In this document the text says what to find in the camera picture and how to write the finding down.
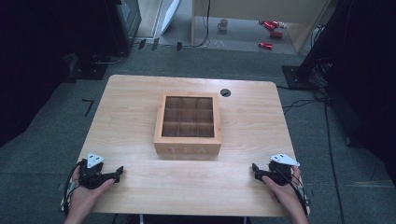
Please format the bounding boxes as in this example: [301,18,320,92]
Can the grey mug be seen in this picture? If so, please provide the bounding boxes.
[217,18,230,32]

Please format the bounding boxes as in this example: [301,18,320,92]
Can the black metal stand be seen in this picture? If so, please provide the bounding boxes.
[281,0,356,91]

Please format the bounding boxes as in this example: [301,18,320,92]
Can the dark curtain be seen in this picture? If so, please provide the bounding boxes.
[0,0,108,148]
[323,0,396,188]

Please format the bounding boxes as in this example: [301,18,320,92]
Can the black cabinet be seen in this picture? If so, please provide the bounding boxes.
[104,0,143,55]

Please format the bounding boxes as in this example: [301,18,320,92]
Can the black stand base plate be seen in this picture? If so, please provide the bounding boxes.
[65,52,109,82]

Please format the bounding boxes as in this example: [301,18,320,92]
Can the hanging black cable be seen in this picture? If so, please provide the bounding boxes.
[191,0,212,49]

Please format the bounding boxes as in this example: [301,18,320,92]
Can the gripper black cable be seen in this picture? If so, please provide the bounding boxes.
[61,159,87,217]
[276,166,312,217]

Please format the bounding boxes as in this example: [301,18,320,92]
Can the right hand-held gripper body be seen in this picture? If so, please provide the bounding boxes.
[262,152,302,187]

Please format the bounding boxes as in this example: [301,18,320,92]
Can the wooden compartment box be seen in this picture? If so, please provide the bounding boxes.
[152,91,223,156]

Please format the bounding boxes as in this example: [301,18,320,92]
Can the person's left hand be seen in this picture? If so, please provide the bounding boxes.
[65,167,116,218]

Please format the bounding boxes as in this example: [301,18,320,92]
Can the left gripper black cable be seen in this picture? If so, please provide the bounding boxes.
[61,159,87,217]

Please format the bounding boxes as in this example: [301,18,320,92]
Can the long black floor cable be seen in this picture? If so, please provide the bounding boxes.
[322,101,347,224]

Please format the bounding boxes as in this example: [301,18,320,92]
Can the person's right hand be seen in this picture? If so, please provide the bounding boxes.
[261,165,303,217]

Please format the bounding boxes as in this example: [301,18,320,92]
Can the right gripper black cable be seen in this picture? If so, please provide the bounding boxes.
[276,166,312,217]

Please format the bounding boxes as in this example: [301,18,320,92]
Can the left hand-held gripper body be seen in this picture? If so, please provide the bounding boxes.
[78,151,117,190]

